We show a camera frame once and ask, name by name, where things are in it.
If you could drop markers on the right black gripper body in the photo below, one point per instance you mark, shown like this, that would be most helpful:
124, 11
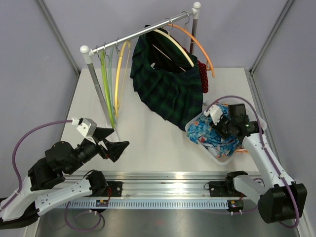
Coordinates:
223, 128

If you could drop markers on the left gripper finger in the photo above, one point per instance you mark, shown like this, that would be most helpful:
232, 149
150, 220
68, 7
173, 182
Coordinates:
115, 149
101, 134

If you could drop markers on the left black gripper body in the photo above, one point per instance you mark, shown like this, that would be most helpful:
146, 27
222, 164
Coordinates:
89, 149

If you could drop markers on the blue floral skirt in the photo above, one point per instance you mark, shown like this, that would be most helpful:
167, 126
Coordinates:
200, 132

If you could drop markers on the yellow hanger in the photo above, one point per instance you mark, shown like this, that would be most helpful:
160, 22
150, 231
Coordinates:
120, 85

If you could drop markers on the lime green hanger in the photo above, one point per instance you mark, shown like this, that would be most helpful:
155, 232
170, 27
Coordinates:
101, 55

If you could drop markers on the pale green hanger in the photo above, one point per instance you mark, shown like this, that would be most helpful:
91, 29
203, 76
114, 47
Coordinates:
110, 80

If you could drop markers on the orange floral skirt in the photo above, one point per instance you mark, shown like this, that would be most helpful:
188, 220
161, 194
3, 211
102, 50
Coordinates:
241, 150

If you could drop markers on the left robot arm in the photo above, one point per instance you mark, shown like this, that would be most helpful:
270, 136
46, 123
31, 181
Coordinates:
33, 198

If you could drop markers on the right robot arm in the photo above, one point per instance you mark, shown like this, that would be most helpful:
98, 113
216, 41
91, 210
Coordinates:
266, 162

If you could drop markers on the red polka dot skirt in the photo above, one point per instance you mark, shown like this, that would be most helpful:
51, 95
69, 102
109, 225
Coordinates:
203, 76

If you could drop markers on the dark green plaid skirt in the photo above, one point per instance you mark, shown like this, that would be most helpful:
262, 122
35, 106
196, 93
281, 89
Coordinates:
165, 81

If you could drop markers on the cream white hanger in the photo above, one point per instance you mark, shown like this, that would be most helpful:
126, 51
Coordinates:
176, 44

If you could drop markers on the white and chrome clothes rack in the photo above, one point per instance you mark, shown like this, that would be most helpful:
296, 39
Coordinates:
88, 53

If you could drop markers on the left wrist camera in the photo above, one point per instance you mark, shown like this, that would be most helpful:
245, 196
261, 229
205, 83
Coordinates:
85, 126

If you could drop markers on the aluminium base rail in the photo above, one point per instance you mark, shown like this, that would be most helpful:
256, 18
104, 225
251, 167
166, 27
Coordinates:
168, 184

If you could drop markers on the white slotted cable duct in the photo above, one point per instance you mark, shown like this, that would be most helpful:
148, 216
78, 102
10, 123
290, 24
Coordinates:
147, 204

